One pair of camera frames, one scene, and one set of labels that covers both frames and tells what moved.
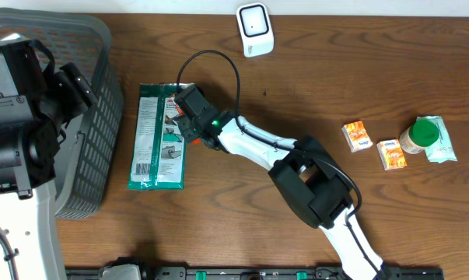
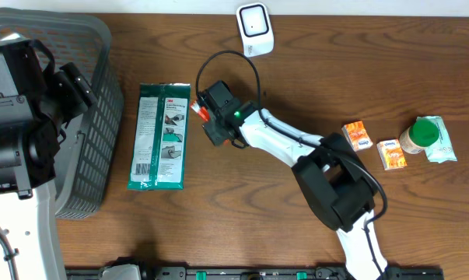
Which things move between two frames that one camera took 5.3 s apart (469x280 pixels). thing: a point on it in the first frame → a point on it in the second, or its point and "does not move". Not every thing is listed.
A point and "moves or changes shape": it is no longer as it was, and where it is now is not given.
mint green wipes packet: (442, 149) does not move
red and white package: (173, 137) moves or changes shape
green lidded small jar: (419, 134) does not move
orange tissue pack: (357, 136) does not move
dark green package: (158, 151) does not move
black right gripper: (184, 125) → (209, 129)
